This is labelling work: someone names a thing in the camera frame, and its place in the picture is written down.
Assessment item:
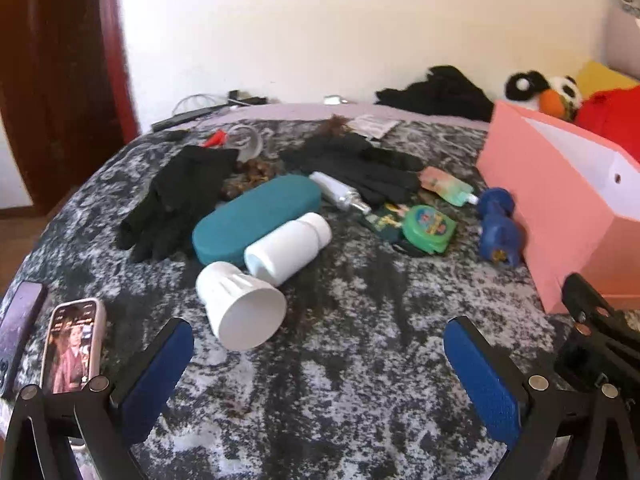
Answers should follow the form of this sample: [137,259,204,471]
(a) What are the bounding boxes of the white ribbed flared cup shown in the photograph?
[196,260,287,352]

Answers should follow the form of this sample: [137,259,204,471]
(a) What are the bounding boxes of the grey black printed blanket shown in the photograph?
[0,115,640,480]

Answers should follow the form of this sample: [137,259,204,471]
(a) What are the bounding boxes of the purple quilted mattress pad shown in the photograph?
[150,102,493,133]

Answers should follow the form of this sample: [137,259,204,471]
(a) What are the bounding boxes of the blue toy dumbbell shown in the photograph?
[475,187,525,267]

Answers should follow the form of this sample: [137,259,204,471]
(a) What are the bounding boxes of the black power strip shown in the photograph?
[151,107,213,132]

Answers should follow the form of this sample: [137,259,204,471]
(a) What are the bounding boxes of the green tape measure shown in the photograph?
[400,205,458,256]

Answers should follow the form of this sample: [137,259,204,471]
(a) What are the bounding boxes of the dark red wooden door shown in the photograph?
[0,0,141,216]

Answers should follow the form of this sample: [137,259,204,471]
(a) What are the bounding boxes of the red backpack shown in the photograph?
[574,87,640,163]

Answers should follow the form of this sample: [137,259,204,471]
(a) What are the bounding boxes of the brown hair clump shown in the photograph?
[312,115,353,143]

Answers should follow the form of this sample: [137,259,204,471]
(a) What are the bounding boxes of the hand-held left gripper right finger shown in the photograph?
[443,316,640,480]

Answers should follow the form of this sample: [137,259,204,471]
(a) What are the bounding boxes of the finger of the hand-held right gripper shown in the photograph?
[556,272,640,392]

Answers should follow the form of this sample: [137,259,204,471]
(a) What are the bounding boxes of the dark phone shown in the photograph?
[0,282,48,398]

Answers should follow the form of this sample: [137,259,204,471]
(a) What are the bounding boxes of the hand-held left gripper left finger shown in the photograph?
[0,317,196,480]

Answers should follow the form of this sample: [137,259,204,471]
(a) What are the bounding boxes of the yellow pillow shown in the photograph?
[575,61,638,98]

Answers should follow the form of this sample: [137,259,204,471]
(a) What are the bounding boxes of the grey padded headboard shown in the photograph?
[602,5,640,83]

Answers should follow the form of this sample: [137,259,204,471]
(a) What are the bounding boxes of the black cloth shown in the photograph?
[375,65,496,122]

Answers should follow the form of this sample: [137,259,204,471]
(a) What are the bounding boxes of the green pink spout pouch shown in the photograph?
[419,166,481,207]

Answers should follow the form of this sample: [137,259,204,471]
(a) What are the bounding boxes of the white cables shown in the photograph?
[172,92,236,116]

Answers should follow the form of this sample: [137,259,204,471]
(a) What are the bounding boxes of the dark green card packet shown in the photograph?
[367,202,408,248]

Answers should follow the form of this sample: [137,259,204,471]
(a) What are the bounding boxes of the pink cardboard box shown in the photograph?
[476,100,640,315]

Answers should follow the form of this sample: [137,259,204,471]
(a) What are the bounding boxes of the panda plush toy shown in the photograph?
[504,71,585,121]

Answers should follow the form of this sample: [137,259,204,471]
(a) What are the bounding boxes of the black knit glove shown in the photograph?
[116,145,240,263]
[280,132,426,206]

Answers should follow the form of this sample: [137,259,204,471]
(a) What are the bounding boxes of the white plastic bottle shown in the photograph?
[244,212,333,288]

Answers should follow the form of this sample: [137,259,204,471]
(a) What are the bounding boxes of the phone with pale case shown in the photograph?
[39,298,107,395]

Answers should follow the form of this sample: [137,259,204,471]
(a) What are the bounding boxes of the brown bead bracelet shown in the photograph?
[220,157,281,201]

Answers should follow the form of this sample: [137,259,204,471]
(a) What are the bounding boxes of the teal glasses case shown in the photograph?
[192,175,322,267]

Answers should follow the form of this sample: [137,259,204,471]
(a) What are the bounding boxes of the white paper packet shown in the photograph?
[345,114,402,139]

